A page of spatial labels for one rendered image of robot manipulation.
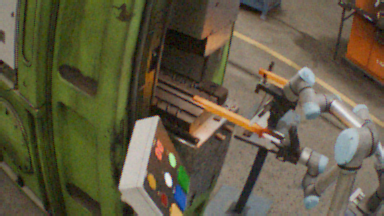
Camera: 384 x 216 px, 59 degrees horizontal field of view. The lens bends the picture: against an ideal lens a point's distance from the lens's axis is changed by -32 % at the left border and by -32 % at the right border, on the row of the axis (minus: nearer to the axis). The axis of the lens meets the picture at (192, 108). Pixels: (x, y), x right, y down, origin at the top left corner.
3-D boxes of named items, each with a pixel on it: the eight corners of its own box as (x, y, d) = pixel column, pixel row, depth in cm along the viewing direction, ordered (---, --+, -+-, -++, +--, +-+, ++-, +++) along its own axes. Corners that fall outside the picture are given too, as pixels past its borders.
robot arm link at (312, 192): (382, 144, 147) (312, 213, 172) (377, 128, 156) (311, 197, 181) (371, 132, 144) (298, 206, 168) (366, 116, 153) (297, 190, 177)
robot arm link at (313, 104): (329, 110, 157) (321, 86, 163) (309, 111, 154) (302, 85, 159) (321, 120, 164) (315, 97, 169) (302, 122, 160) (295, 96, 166)
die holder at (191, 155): (220, 175, 241) (240, 104, 215) (181, 213, 213) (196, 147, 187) (130, 128, 260) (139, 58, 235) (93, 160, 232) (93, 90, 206)
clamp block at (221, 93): (226, 101, 216) (229, 89, 212) (217, 109, 209) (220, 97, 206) (203, 90, 220) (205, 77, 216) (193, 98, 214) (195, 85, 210)
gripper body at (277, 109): (275, 123, 178) (293, 108, 170) (261, 107, 178) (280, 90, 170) (281, 114, 183) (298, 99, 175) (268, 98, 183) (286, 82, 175)
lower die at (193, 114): (213, 113, 207) (217, 97, 202) (188, 136, 192) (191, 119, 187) (133, 75, 221) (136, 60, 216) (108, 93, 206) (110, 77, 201)
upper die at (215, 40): (228, 41, 186) (232, 23, 181) (203, 58, 171) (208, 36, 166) (145, 12, 201) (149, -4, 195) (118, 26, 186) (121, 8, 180)
